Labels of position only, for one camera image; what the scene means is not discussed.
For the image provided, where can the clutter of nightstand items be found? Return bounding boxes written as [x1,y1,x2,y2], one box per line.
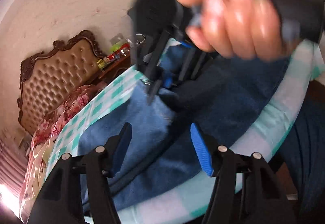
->
[96,33,146,71]

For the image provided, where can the dark wooden nightstand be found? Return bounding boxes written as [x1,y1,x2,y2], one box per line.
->
[98,52,131,84]

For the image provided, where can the tufted brown leather headboard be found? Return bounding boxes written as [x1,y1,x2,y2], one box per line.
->
[17,30,105,135]

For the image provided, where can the red floral bed blanket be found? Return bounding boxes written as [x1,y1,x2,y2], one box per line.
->
[19,82,107,223]

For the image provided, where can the teal checkered tablecloth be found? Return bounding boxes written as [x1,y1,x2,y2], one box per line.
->
[46,40,324,223]

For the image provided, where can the right hand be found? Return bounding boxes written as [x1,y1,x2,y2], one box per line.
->
[177,0,300,61]

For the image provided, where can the blue denim jeans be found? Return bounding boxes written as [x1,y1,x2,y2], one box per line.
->
[78,54,290,210]

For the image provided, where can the pink striped curtain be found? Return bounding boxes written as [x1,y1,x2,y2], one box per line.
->
[0,131,28,197]

